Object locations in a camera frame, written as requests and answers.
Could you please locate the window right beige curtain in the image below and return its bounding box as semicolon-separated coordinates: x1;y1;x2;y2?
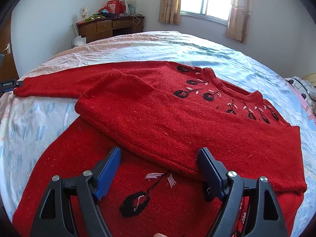
225;0;251;44

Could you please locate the red bag on desk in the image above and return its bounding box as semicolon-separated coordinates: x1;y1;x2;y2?
98;0;126;14

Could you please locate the window left beige curtain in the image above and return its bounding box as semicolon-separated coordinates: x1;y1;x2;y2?
159;0;181;25

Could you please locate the brown wooden door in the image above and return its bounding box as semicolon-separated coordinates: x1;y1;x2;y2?
0;16;19;81

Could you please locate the blue pink patterned bedsheet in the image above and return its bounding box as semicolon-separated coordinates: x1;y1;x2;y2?
1;31;315;236

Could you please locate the red knitted sweater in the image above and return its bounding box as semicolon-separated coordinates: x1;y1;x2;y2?
13;62;307;236

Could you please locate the green cloth on desk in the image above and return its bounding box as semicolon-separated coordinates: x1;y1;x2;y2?
84;14;105;22

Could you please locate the grey white folded blanket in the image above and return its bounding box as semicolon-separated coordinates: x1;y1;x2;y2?
285;76;315;115

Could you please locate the brown wooden desk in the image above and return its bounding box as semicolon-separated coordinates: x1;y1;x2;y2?
76;14;145;43

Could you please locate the cream wooden headboard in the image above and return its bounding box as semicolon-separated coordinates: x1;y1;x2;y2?
303;73;316;86

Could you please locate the white bag beside desk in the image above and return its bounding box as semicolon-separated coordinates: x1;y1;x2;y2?
72;36;86;49

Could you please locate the window beige curtain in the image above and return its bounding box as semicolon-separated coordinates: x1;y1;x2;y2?
225;0;251;44
159;0;181;25

